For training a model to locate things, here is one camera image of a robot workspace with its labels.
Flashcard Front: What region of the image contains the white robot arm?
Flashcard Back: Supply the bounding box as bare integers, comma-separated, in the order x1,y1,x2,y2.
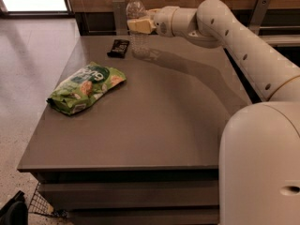
127,0,300,225

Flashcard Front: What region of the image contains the clear plastic water bottle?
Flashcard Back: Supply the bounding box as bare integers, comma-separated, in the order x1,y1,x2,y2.
126,0,149,58

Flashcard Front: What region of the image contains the lower grey drawer front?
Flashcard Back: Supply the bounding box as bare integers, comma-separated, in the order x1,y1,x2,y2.
68,209,219,225

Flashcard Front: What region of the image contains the grey drawer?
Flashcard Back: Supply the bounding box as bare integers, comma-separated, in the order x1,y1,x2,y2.
38,181,219,210
68,209,219,225

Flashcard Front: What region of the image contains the left metal wall bracket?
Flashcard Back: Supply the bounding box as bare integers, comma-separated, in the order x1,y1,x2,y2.
112,0,128,36

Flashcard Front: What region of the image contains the metal wall bracket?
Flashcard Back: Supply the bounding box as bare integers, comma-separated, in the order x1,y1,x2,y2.
248,0,271,35
112,0,128,36

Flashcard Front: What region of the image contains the green snack bag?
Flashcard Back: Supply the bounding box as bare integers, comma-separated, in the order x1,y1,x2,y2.
47,62,127,115

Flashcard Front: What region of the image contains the black wire mesh basket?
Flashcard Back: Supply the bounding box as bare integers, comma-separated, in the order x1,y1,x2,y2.
28,184,68,218

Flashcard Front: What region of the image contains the right metal wall bracket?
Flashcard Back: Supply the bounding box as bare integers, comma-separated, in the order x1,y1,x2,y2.
248,0,271,35

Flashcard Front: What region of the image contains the black rxbar chocolate bar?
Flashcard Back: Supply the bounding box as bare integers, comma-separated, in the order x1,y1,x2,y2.
107,39,129,58

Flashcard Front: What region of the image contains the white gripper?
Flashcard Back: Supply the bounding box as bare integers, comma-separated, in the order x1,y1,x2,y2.
127,7,178,38

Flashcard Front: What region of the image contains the upper grey drawer front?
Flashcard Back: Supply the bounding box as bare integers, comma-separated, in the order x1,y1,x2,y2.
38,181,219,210

